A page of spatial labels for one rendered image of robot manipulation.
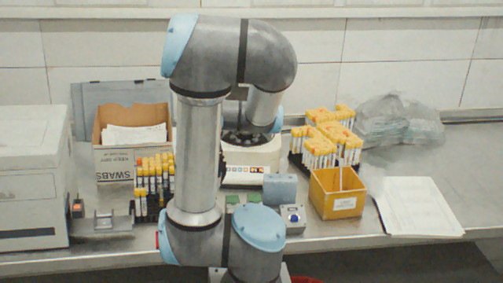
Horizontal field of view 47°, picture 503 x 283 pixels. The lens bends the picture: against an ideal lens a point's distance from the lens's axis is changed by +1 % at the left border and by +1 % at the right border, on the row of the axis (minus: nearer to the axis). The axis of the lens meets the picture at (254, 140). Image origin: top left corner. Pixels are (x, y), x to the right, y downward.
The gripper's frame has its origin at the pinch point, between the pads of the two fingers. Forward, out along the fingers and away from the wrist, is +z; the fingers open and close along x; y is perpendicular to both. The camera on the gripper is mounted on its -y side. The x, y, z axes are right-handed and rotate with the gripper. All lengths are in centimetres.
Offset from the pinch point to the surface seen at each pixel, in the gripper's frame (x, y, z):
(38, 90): 52, 57, -8
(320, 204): -33.1, 0.0, 5.9
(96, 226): 31.2, -3.5, 5.7
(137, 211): 20.4, 2.4, 6.0
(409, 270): -90, 37, 70
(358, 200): -44.1, -2.1, 3.5
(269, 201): -19.0, 5.2, 7.4
